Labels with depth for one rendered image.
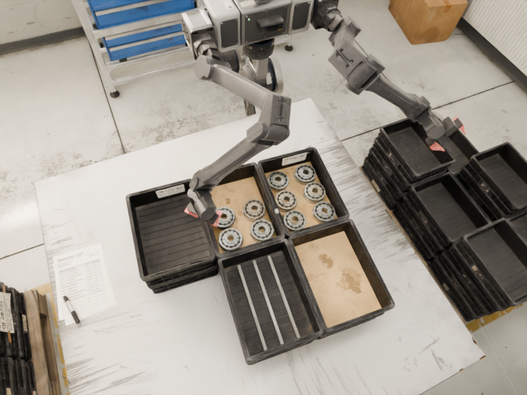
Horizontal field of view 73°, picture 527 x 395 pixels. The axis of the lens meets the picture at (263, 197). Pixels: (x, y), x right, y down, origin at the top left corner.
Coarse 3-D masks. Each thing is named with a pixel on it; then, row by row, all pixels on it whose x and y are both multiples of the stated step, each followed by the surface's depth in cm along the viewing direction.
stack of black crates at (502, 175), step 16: (480, 160) 228; (496, 160) 229; (512, 160) 224; (464, 176) 229; (480, 176) 217; (496, 176) 223; (512, 176) 224; (480, 192) 220; (496, 192) 210; (512, 192) 218; (480, 208) 225; (496, 208) 213; (512, 208) 204
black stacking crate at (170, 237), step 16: (144, 208) 164; (160, 208) 164; (176, 208) 164; (144, 224) 160; (160, 224) 160; (176, 224) 161; (192, 224) 161; (144, 240) 156; (160, 240) 157; (176, 240) 157; (192, 240) 157; (144, 256) 153; (160, 256) 153; (176, 256) 153; (192, 256) 154; (208, 256) 154; (144, 272) 143; (192, 272) 151
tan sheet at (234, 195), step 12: (240, 180) 173; (252, 180) 173; (216, 192) 169; (228, 192) 170; (240, 192) 170; (252, 192) 170; (216, 204) 166; (228, 204) 167; (240, 204) 167; (240, 216) 164; (264, 216) 164; (216, 228) 160; (240, 228) 161; (216, 240) 158; (228, 240) 158; (252, 240) 158
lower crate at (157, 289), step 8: (216, 264) 153; (200, 272) 151; (208, 272) 157; (216, 272) 162; (176, 280) 149; (184, 280) 155; (192, 280) 160; (200, 280) 160; (152, 288) 149; (160, 288) 153; (168, 288) 158
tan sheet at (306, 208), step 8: (288, 168) 178; (288, 176) 175; (296, 184) 174; (272, 192) 171; (296, 192) 171; (304, 200) 169; (328, 200) 170; (296, 208) 167; (304, 208) 167; (312, 208) 167; (312, 216) 165; (336, 216) 166; (312, 224) 163
